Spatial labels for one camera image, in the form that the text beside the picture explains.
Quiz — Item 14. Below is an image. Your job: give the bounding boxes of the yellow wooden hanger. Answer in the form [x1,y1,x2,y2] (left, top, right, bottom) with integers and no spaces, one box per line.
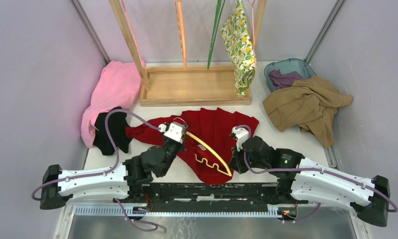
[185,131,233,177]

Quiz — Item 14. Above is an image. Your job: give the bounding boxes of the red garment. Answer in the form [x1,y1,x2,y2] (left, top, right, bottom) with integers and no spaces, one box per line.
[125,107,260,186]

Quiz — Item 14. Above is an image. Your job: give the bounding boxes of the lemon print skirt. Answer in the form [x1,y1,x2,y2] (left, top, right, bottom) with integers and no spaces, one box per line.
[221,0,257,95]

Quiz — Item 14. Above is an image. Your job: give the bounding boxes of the green wire hanger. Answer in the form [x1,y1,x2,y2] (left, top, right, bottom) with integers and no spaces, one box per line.
[207,0,225,69]

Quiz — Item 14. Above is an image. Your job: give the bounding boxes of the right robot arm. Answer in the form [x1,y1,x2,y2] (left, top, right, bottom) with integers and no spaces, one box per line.
[230,133,397,227]

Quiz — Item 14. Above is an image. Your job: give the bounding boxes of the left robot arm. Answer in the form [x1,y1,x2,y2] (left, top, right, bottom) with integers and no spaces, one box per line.
[39,137,185,210]

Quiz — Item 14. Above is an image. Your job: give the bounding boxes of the pink hanger on rack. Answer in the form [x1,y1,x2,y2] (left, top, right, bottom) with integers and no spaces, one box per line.
[121,0,145,67]

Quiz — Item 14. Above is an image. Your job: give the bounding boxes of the black cloth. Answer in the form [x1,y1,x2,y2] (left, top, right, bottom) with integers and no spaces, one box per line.
[93,112,132,156]

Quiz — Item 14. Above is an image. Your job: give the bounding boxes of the wooden clothes rack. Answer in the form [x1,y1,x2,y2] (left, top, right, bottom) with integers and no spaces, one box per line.
[110,0,266,107]

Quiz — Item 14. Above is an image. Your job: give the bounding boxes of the pink garment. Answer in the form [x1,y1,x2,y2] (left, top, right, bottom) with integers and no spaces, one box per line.
[81,61,142,148]

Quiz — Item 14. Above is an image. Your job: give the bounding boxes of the purple cloth in basket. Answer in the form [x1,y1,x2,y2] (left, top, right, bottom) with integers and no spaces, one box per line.
[268,70,304,90]

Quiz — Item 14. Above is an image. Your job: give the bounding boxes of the tan garment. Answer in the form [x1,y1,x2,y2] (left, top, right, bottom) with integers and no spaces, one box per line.
[263,76,353,148]

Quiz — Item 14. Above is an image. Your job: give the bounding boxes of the teal plastic basket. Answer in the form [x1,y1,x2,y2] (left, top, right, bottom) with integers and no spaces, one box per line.
[264,58,316,92]

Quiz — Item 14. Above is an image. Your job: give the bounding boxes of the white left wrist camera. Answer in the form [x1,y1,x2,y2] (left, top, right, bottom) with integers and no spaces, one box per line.
[159,121,187,144]

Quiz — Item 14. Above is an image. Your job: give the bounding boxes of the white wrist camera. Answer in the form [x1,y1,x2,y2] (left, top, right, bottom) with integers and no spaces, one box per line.
[231,125,252,151]
[159,121,187,144]

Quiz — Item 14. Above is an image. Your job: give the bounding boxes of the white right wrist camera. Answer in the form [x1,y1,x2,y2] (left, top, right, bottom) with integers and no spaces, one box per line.
[231,125,252,151]

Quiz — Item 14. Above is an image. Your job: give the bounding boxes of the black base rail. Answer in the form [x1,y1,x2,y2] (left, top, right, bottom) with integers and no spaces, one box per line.
[120,183,308,213]

